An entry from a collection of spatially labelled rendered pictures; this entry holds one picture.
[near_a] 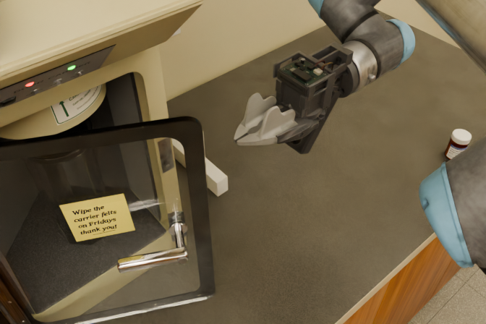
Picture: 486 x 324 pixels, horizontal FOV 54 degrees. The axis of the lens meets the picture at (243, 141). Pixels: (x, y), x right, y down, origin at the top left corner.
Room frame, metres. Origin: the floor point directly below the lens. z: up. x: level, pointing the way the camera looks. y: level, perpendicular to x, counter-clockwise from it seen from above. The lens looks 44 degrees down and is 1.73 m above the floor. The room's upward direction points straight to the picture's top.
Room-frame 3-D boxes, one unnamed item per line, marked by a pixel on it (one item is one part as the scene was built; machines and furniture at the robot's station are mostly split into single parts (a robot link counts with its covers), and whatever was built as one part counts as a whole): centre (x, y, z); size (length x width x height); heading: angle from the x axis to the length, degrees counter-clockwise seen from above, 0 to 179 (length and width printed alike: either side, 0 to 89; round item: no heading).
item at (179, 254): (0.35, 0.12, 1.20); 0.10 x 0.05 x 0.03; 103
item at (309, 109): (0.56, -0.11, 1.31); 0.12 x 0.08 x 0.09; 131
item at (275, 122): (0.48, -0.04, 1.30); 0.09 x 0.03 x 0.06; 131
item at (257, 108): (0.50, -0.02, 1.30); 0.09 x 0.03 x 0.06; 131
